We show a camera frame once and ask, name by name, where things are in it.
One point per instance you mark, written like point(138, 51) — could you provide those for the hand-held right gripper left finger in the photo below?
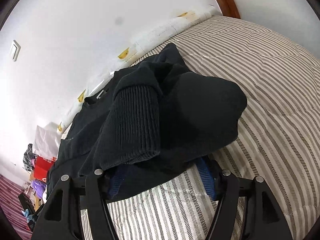
point(115, 187)

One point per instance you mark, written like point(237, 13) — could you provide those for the white plastic bag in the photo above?
point(46, 137)

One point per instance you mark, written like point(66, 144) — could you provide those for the white rolled cloth yellow print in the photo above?
point(155, 35)

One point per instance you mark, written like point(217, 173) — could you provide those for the black sweatshirt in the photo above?
point(200, 105)

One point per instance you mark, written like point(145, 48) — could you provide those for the plaid cloth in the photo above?
point(28, 155)

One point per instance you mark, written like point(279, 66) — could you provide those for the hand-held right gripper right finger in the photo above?
point(206, 177)

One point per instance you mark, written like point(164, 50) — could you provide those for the white light switch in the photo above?
point(15, 50)

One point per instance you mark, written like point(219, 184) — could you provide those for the purple striped cloth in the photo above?
point(10, 197)

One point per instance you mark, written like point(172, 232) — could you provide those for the purple bag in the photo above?
point(39, 187)

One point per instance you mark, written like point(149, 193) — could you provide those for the striped quilt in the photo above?
point(275, 80)

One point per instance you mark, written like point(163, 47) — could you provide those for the red paper bag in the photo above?
point(41, 170)

